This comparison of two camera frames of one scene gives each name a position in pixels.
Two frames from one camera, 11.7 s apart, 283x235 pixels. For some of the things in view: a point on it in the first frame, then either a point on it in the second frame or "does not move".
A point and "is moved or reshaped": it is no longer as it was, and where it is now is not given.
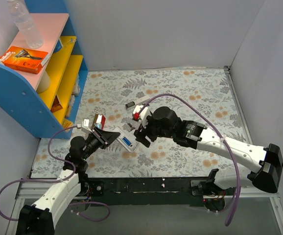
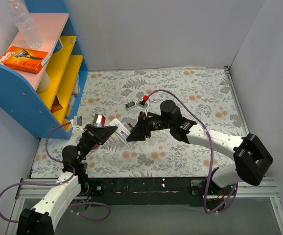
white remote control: (127, 138) is moved or reshaped
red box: (99, 122) does not move
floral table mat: (205, 96) does not move
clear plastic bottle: (19, 12) does not move
